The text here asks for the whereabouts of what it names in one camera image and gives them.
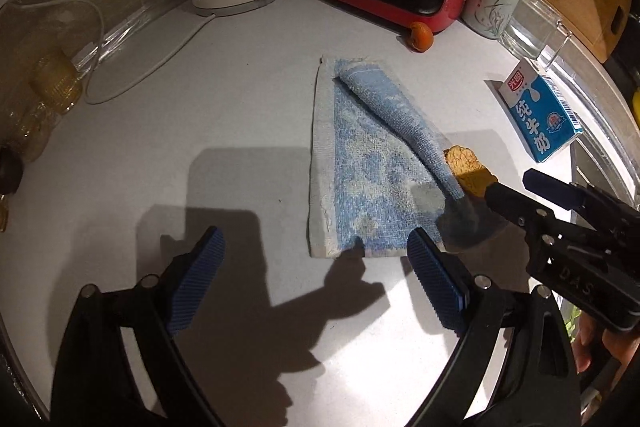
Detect yellow brown peel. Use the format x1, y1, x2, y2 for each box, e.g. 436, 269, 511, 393
442, 146, 498, 198

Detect blue white towel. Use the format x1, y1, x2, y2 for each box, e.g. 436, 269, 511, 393
307, 54, 471, 258

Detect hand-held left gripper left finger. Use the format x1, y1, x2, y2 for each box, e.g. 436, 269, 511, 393
50, 227, 225, 427

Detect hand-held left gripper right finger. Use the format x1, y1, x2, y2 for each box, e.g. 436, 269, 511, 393
405, 228, 581, 427

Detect person's right hand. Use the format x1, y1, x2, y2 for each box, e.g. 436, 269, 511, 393
570, 307, 640, 375

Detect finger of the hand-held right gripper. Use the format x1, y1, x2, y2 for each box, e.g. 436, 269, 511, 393
484, 183, 562, 239
523, 169, 626, 219

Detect small orange fruit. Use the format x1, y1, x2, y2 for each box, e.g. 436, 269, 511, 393
406, 22, 433, 52

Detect amber glass jar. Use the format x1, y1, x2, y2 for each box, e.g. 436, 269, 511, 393
34, 49, 83, 115
5, 104, 53, 162

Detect blue white milk carton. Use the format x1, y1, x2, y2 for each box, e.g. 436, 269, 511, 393
495, 59, 585, 162

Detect clear glass container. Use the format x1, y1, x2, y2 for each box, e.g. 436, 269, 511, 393
500, 0, 573, 68

